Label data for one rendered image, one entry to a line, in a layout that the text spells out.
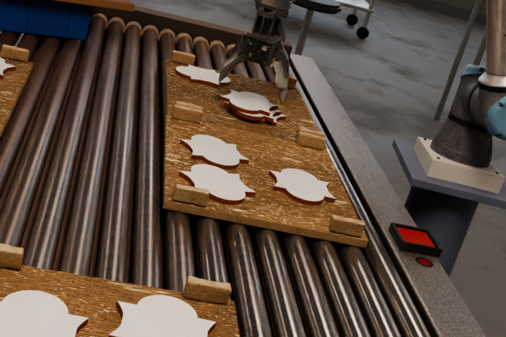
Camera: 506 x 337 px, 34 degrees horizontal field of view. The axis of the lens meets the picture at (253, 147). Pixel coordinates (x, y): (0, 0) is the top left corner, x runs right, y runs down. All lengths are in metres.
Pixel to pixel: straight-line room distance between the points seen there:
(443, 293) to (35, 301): 0.67
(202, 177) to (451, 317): 0.47
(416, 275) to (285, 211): 0.24
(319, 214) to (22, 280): 0.58
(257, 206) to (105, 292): 0.42
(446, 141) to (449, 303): 0.77
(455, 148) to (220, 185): 0.81
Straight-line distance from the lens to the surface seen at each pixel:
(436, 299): 1.37
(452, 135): 2.07
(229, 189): 1.42
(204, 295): 1.10
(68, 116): 1.66
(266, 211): 1.41
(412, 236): 1.52
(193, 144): 1.58
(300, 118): 1.93
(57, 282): 1.08
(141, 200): 1.38
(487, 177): 2.07
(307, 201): 1.48
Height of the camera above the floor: 1.51
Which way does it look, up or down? 20 degrees down
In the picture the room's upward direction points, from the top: 16 degrees clockwise
